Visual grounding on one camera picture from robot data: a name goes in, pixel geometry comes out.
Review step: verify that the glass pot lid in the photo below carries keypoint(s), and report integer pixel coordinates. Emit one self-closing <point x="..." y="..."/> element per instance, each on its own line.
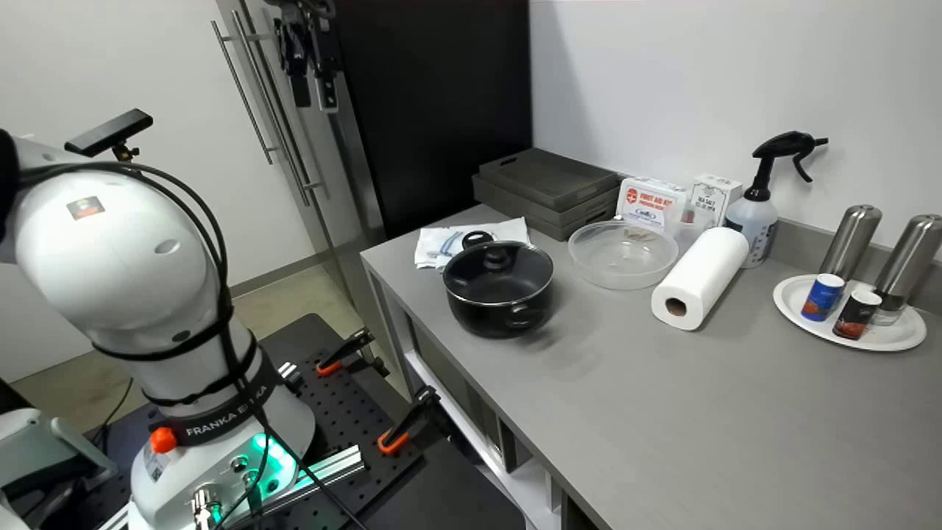
<point x="486" y="258"/>

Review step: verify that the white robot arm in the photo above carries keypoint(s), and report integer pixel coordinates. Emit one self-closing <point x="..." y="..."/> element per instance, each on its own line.
<point x="128" y="265"/>

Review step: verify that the grey counter cabinet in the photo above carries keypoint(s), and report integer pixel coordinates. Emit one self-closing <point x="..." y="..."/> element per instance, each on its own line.
<point x="740" y="424"/>

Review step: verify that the black cooking pot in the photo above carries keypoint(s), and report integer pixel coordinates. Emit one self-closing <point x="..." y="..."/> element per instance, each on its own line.
<point x="502" y="308"/>

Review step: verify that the dark grey stacked trays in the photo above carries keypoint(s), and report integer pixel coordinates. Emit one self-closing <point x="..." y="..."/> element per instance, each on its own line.
<point x="546" y="190"/>

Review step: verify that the left orange black clamp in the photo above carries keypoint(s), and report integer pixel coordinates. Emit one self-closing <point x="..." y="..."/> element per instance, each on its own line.
<point x="344" y="348"/>

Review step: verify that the orange black clamp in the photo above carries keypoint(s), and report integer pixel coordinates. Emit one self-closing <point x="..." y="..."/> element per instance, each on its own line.
<point x="344" y="348"/>
<point x="399" y="437"/>

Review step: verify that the clear glass bowl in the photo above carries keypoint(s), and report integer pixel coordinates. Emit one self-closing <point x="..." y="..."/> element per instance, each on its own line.
<point x="617" y="253"/>

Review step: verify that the right orange black clamp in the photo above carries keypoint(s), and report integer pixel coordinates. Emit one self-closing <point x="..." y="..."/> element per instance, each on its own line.
<point x="399" y="437"/>

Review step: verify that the red white first aid box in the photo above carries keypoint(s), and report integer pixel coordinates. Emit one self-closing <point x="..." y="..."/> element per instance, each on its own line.
<point x="651" y="203"/>

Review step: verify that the black refrigerator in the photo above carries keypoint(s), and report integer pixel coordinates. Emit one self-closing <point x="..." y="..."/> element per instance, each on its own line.
<point x="421" y="93"/>

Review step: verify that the black perforated robot table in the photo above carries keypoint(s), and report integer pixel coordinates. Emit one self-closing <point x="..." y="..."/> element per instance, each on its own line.
<point x="431" y="484"/>

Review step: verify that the white paper towel roll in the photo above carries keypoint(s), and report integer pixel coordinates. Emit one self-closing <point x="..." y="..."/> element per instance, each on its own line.
<point x="699" y="278"/>

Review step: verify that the small white box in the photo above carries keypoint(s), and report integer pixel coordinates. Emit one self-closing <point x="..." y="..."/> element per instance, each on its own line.
<point x="708" y="202"/>

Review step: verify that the white spray bottle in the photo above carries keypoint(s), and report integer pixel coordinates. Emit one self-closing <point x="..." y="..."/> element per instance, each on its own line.
<point x="754" y="214"/>

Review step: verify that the blue spice jar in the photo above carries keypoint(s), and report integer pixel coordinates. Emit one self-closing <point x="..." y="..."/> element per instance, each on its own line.
<point x="821" y="295"/>

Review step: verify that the left steel shaker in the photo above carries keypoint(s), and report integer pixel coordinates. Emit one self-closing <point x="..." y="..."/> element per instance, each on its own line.
<point x="852" y="240"/>

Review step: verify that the steel shaker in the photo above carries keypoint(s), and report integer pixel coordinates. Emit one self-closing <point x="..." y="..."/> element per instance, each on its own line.
<point x="907" y="264"/>
<point x="852" y="240"/>

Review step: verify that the red spice jar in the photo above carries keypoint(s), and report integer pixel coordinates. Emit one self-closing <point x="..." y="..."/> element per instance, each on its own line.
<point x="858" y="312"/>

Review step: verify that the white oval plate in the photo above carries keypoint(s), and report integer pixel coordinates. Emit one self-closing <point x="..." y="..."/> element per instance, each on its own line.
<point x="885" y="333"/>

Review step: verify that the right steel shaker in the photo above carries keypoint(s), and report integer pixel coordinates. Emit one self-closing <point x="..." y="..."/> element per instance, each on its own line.
<point x="907" y="264"/>

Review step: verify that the black camera on mount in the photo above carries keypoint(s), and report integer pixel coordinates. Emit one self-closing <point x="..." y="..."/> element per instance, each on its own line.
<point x="112" y="137"/>

